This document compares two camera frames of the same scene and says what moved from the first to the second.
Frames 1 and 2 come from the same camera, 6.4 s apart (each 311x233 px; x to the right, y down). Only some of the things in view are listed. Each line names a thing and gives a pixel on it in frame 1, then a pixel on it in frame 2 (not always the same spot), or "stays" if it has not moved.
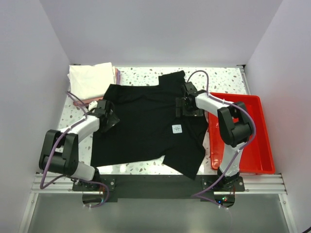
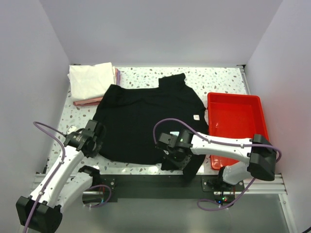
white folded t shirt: [87, 82] stays
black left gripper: [112, 120] -> [93, 153]
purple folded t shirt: [118, 77] stays
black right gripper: [181, 102] -> [181, 164]
